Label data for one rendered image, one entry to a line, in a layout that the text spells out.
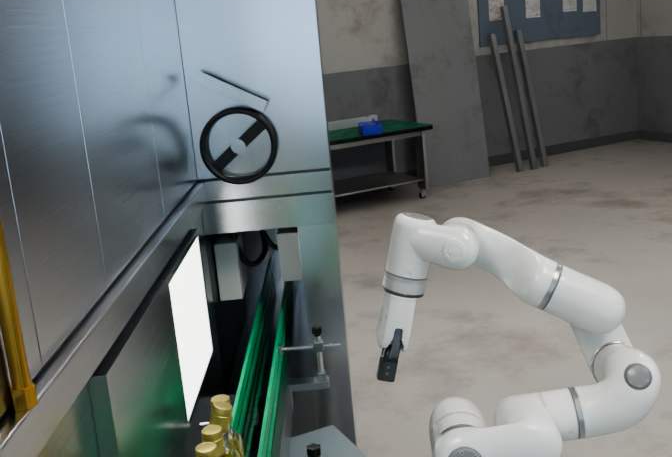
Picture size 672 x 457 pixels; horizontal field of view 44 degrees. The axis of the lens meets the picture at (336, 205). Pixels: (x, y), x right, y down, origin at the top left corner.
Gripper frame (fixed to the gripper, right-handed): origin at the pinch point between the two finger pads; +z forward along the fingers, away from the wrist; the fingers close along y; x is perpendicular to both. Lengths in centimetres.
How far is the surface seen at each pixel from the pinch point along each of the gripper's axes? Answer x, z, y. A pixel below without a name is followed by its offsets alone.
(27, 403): -47, -10, 51
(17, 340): -49, -18, 51
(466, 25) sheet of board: 130, -86, -778
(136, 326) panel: -44.3, -2.7, 4.9
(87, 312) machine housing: -49, -10, 20
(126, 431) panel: -41.2, 8.7, 19.8
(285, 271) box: -21, 15, -100
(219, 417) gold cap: -27.8, 9.4, 9.3
